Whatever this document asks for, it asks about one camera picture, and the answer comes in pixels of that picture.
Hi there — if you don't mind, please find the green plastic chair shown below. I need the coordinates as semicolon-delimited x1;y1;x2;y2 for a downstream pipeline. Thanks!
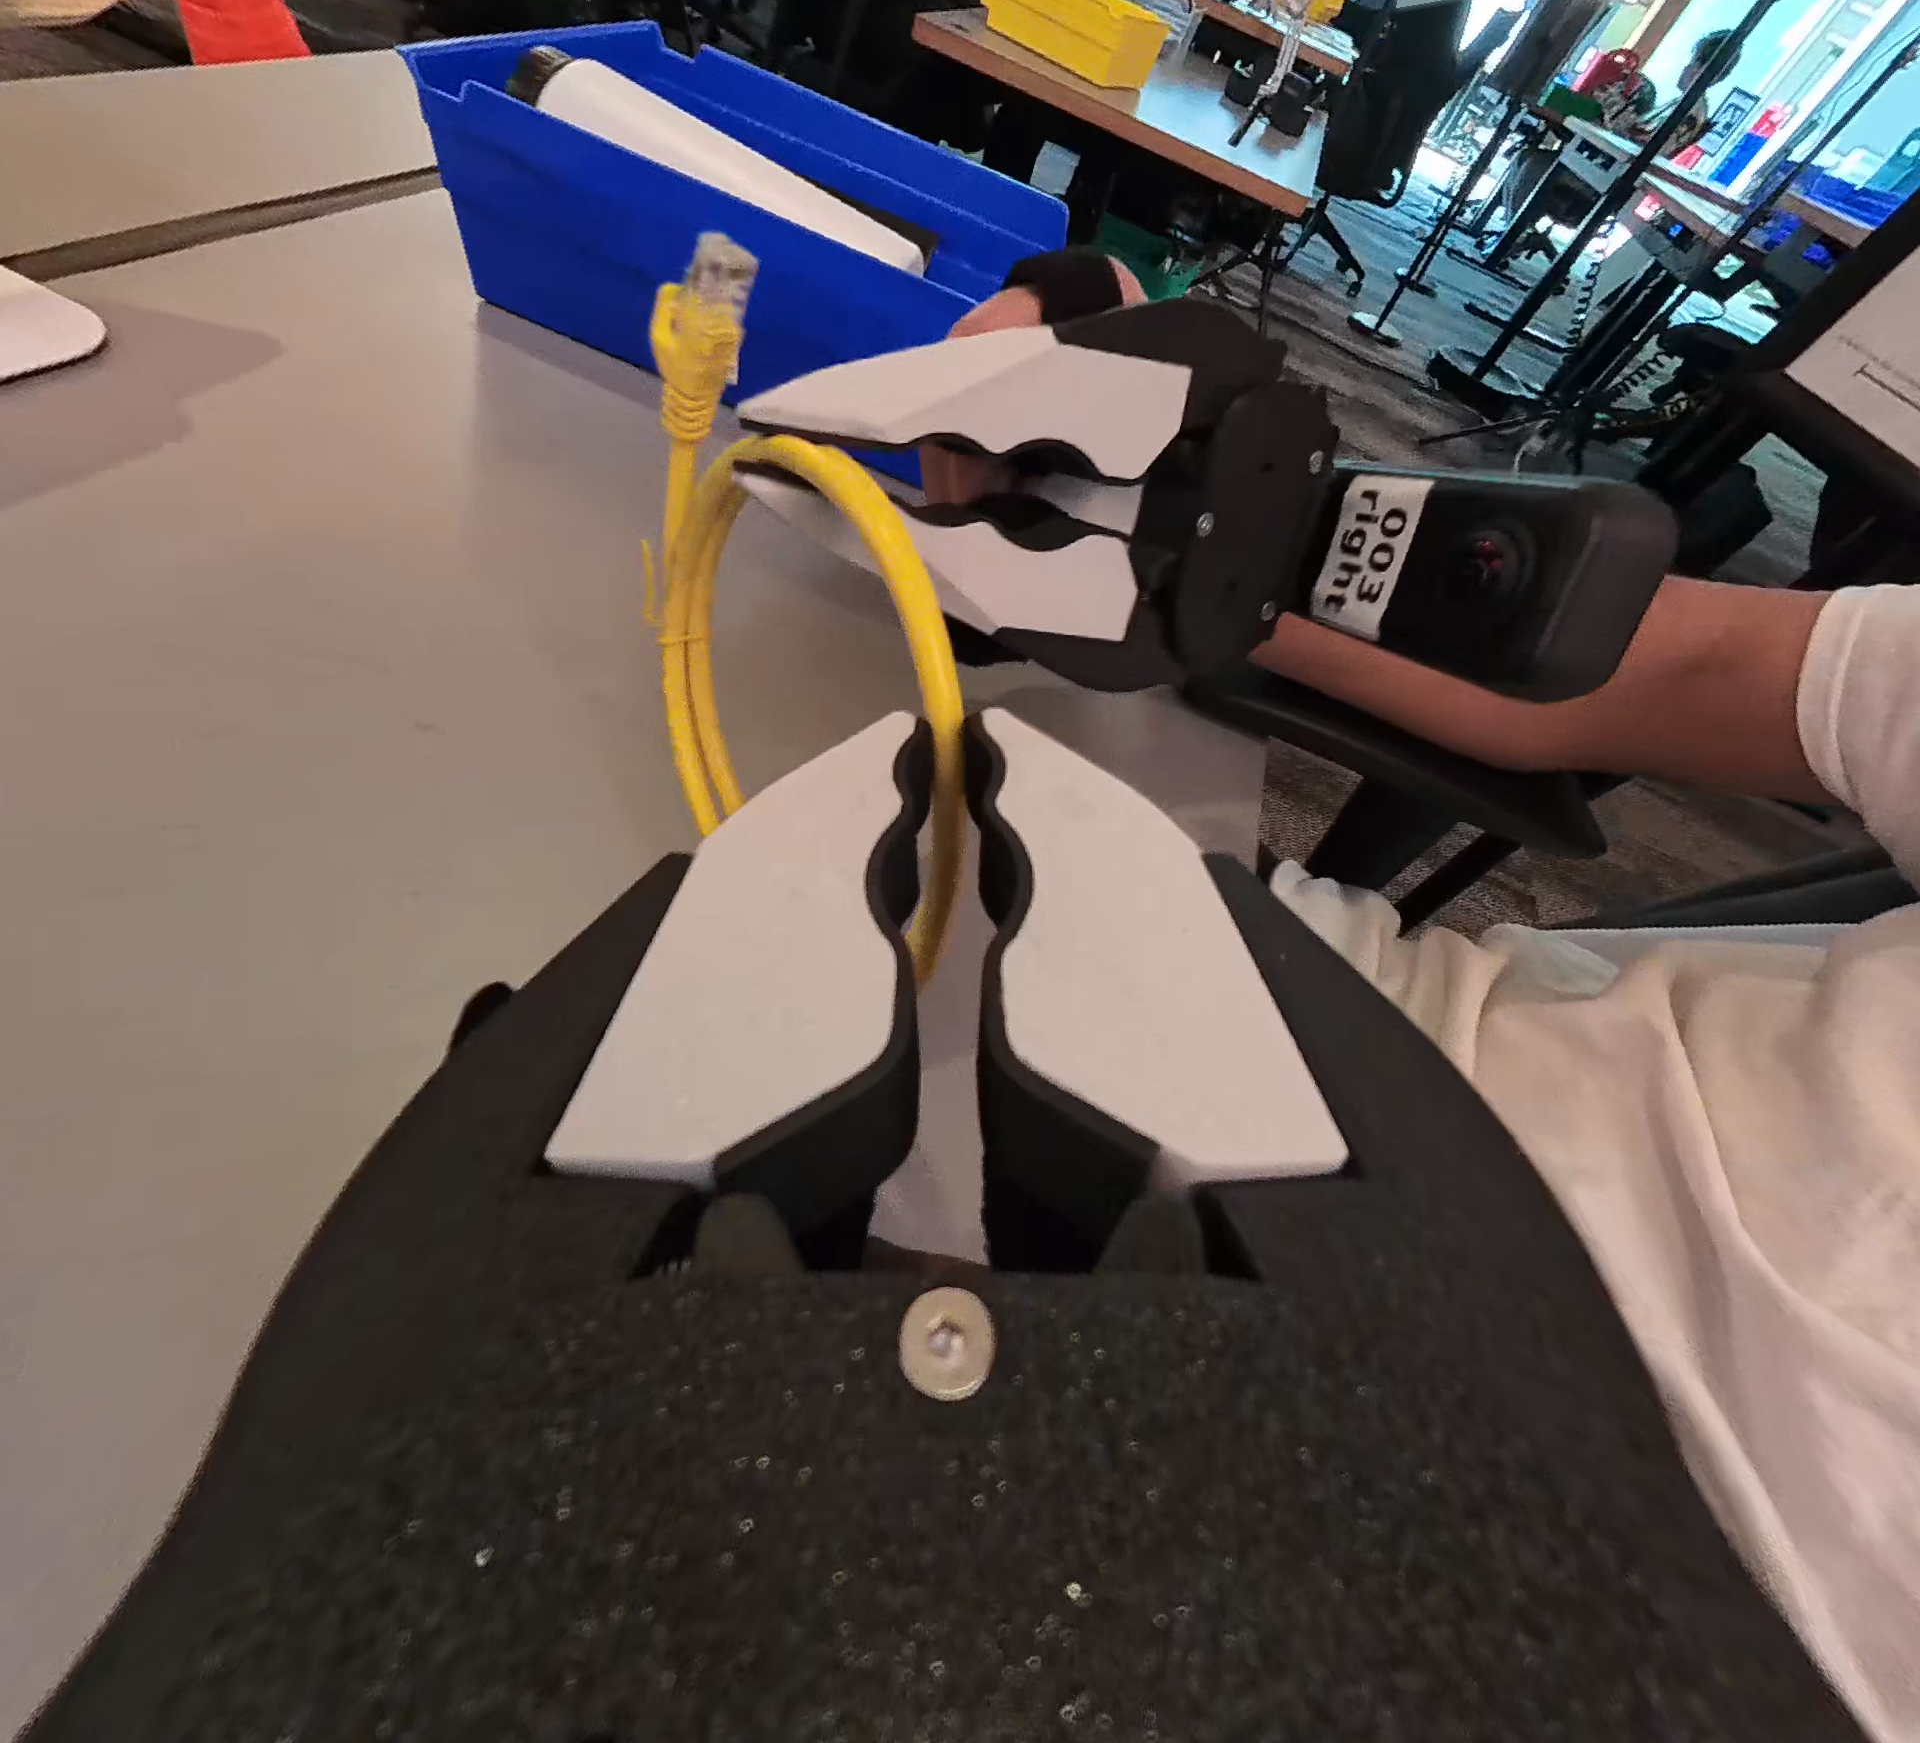
1110;221;1219;300

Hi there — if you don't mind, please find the yellow cable coil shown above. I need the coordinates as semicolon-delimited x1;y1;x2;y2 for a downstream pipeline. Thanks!
642;232;969;988

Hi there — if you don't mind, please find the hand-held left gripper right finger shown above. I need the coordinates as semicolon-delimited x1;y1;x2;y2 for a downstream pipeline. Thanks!
966;709;1351;1272

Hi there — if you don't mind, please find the person's right forearm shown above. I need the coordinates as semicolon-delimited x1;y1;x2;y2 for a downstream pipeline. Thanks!
1252;572;1839;803

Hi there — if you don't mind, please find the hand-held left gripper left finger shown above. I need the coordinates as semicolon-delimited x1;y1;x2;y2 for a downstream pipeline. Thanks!
544;711;921;1272

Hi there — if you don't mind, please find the blue plastic bin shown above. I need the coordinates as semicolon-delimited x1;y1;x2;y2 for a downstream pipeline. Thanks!
397;20;1070;492

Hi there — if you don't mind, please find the black office chair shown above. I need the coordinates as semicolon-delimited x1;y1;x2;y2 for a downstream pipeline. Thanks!
1318;0;1487;294

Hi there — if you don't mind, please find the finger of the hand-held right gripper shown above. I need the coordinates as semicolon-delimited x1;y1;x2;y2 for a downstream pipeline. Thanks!
736;469;1144;647
736;325;1197;487

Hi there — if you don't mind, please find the yellow bin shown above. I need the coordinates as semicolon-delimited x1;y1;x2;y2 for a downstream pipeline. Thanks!
978;0;1174;93

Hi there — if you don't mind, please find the light wooden table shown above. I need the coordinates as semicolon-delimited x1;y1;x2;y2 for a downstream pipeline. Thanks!
912;10;1359;220

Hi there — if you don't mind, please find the white bottle with black cap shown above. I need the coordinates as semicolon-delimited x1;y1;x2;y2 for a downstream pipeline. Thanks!
505;45;931;278

